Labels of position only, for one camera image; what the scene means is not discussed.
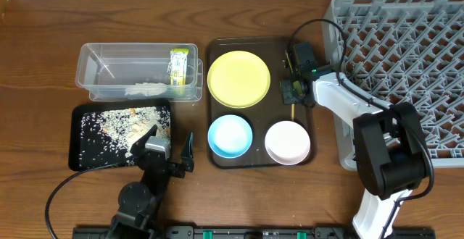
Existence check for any clear plastic bin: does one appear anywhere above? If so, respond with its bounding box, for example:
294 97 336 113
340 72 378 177
75 43 203 102

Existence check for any wooden chopstick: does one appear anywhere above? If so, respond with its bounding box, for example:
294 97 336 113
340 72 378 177
291 104 295 121

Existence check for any green snack wrapper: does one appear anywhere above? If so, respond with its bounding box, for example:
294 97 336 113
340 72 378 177
167 49 189 85

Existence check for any light blue bowl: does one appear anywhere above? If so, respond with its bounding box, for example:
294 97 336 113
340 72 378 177
207 114 253 159

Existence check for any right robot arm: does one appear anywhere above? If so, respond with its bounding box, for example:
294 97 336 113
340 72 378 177
281 43 434 238

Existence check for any brown serving tray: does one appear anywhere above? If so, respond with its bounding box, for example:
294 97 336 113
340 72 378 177
204 35 317 169

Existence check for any pink bowl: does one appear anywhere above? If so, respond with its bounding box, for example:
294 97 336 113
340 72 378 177
264 121 311 166

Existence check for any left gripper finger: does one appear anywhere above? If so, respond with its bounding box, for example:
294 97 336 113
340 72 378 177
130 125 157 158
181 132 194 172

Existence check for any white tissue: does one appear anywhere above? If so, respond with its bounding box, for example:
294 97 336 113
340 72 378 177
125 83 167 97

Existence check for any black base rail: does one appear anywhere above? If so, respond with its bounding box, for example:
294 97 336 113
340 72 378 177
72 226 436 239

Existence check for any yellow plate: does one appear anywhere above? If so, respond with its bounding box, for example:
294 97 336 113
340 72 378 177
207 51 271 109

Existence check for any grey dishwasher rack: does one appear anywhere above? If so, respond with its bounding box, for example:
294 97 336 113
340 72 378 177
322 0 463 168

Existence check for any black tray bin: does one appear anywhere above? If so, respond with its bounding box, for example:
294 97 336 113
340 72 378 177
68 99 170 171

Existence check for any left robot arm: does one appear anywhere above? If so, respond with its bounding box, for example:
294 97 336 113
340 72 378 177
102 126 194 239

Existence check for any food scraps rice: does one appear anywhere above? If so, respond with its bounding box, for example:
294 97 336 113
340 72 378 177
78 106 171 168

